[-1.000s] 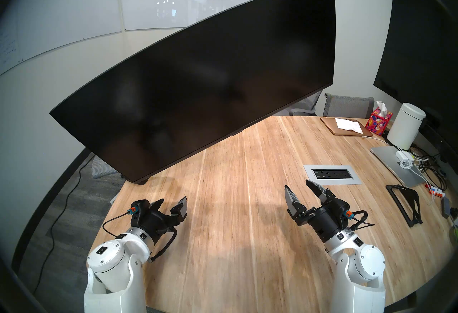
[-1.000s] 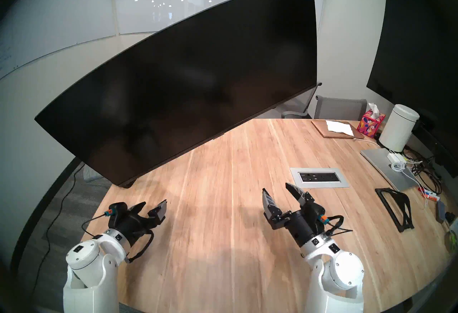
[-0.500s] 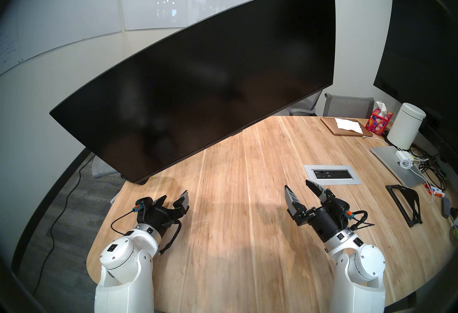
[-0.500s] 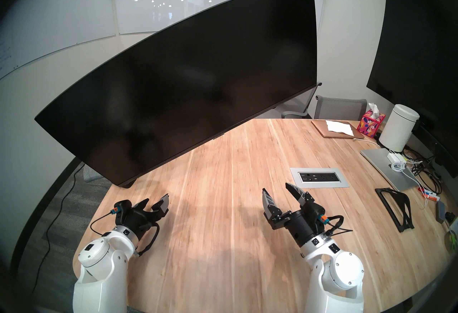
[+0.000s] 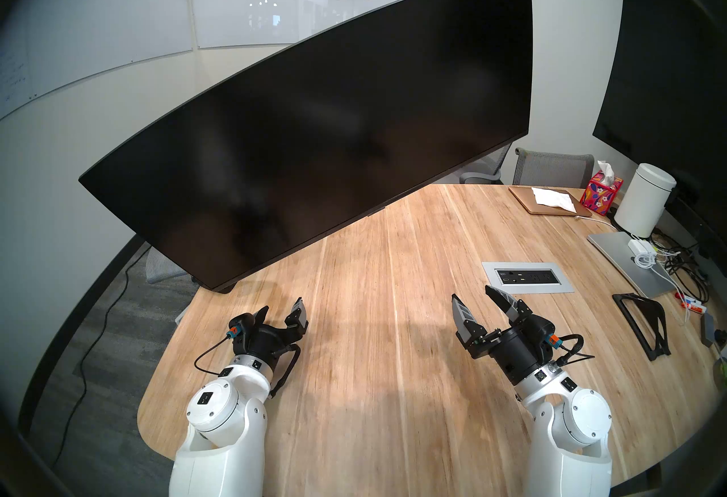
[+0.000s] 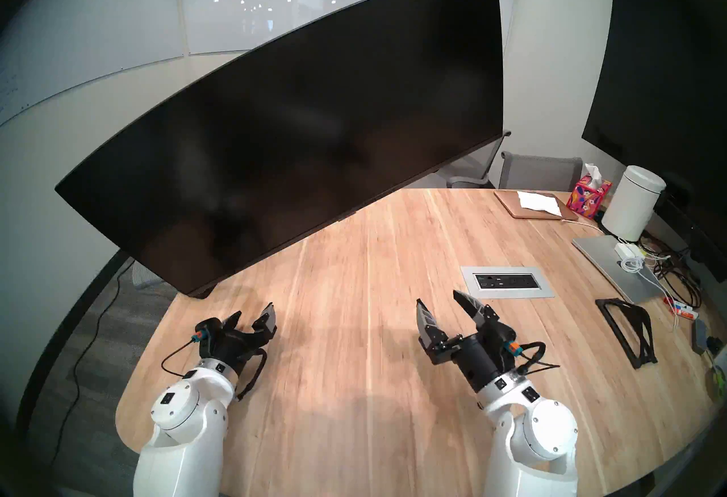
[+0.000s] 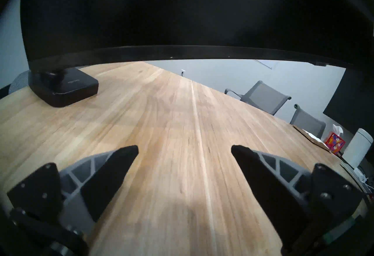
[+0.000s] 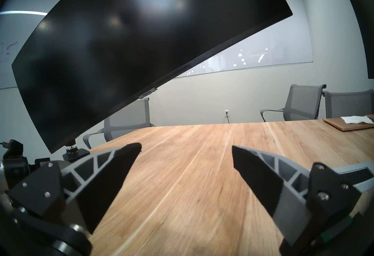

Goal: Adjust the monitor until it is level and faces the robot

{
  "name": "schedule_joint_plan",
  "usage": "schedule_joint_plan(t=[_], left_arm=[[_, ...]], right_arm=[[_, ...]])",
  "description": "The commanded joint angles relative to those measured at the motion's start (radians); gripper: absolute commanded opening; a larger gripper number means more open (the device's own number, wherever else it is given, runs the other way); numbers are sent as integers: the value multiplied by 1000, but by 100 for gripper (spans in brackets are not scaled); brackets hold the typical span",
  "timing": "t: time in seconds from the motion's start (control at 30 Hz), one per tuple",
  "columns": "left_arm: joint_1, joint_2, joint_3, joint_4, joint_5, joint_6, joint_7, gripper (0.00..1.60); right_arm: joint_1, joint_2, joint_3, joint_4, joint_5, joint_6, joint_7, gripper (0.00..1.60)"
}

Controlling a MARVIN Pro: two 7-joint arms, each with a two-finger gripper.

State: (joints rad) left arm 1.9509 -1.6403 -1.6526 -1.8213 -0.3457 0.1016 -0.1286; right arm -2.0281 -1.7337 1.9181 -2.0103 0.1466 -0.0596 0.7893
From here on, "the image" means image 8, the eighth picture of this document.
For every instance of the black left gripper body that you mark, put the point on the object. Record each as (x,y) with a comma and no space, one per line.
(16,170)

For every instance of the grey table power outlet box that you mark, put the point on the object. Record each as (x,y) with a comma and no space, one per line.
(360,175)

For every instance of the grey mesh office chair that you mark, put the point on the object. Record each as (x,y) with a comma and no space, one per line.
(128,121)
(347,104)
(304,103)

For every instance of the blank glass whiteboard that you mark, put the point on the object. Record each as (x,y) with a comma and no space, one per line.
(277,45)

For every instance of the brown closed laptop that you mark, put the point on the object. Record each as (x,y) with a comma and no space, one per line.
(339,124)

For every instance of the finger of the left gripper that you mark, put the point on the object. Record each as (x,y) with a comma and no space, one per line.
(42,161)

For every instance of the glass whiteboard with scribbles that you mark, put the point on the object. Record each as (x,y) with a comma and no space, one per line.
(8,53)

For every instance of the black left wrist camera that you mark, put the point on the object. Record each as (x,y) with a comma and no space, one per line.
(13,148)

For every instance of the curved black computer monitor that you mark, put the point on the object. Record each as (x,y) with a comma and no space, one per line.
(131,39)

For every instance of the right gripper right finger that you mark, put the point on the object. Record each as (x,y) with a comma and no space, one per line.
(257,179)

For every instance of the large black wall television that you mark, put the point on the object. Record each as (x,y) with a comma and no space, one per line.
(365,24)

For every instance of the white paper napkin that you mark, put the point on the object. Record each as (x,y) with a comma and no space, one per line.
(356,119)

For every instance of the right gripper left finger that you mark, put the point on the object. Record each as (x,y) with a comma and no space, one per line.
(111,176)

